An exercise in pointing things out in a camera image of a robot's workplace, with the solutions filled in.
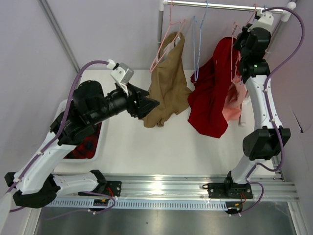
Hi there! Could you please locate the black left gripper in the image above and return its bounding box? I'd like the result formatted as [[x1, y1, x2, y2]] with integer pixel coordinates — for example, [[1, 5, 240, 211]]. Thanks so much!
[[89, 82, 159, 125]]

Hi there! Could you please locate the pink wire hanger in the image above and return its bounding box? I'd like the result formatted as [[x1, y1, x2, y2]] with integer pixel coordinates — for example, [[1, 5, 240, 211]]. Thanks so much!
[[230, 3, 259, 81]]

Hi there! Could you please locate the red skirt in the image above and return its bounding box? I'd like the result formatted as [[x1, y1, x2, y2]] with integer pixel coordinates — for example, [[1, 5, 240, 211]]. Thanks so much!
[[188, 37, 239, 138]]

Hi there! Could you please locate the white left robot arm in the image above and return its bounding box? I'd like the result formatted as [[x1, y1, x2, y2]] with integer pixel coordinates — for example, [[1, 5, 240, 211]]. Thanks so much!
[[4, 80, 159, 209]]

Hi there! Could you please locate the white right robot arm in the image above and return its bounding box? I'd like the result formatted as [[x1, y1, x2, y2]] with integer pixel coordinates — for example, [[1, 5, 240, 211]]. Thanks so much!
[[202, 23, 291, 199]]

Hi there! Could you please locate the tan brown skirt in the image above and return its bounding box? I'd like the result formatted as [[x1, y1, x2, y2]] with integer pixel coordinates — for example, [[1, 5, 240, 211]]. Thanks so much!
[[143, 34, 192, 128]]

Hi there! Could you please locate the pink hanger with brown skirt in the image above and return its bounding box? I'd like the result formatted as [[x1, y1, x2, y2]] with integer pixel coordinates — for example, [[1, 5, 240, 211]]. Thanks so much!
[[149, 0, 186, 73]]

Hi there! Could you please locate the light blue empty hanger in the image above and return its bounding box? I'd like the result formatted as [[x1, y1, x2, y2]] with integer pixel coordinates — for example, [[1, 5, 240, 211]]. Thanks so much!
[[192, 0, 208, 83]]

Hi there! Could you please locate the salmon pink skirt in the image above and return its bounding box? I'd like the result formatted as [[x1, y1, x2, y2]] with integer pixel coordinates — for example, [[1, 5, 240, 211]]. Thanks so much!
[[222, 75, 247, 121]]

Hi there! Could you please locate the metal clothes rack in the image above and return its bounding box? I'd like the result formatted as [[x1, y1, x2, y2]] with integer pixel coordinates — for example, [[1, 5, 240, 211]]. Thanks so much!
[[156, 0, 298, 59]]

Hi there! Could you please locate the red plaid garment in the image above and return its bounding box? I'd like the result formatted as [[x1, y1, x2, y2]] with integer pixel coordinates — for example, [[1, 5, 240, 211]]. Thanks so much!
[[64, 123, 102, 160]]

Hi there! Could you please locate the white plastic basket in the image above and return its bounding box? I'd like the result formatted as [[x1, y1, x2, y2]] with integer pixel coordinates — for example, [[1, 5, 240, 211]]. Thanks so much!
[[54, 99, 109, 164]]

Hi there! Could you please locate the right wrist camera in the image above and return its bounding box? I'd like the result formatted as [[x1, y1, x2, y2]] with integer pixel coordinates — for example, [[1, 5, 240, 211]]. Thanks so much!
[[247, 10, 274, 32]]

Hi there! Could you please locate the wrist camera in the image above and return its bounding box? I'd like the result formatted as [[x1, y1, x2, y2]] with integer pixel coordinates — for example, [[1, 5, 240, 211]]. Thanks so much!
[[247, 10, 274, 32], [111, 63, 134, 96]]

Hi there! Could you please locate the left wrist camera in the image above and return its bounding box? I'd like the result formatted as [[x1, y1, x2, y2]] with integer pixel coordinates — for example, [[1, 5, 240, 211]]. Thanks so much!
[[111, 63, 134, 96]]

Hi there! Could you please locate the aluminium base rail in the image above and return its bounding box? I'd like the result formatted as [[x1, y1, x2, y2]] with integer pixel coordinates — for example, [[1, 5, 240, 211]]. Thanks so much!
[[48, 175, 299, 211]]

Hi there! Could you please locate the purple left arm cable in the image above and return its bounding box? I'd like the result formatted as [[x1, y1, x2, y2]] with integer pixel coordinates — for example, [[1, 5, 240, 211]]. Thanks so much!
[[8, 59, 118, 216]]

